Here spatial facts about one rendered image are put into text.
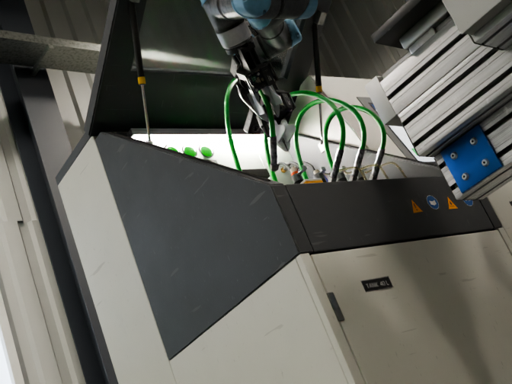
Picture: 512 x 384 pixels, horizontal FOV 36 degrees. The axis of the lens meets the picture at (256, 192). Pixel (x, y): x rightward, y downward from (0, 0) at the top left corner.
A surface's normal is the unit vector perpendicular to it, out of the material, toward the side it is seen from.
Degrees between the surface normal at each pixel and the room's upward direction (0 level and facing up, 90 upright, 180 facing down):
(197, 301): 90
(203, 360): 90
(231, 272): 90
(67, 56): 180
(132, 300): 90
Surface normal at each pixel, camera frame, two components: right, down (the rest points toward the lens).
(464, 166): -0.73, 0.00
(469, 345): 0.52, -0.51
